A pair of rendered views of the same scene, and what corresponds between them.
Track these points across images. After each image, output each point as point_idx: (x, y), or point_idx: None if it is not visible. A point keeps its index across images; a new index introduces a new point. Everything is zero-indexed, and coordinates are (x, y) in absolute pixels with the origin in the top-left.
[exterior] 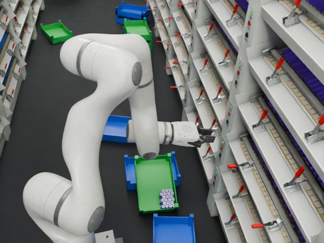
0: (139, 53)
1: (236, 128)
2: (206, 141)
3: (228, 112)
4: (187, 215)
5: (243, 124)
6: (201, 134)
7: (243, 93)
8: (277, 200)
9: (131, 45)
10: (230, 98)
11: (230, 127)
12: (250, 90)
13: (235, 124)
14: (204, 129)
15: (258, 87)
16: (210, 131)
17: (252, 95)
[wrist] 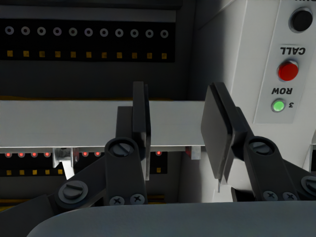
0: None
1: (235, 15)
2: (115, 136)
3: (296, 74)
4: None
5: (224, 31)
6: (242, 137)
7: (209, 179)
8: None
9: None
10: (296, 127)
11: (264, 10)
12: (203, 174)
13: (233, 45)
14: (218, 181)
15: (198, 167)
16: (204, 128)
17: (202, 153)
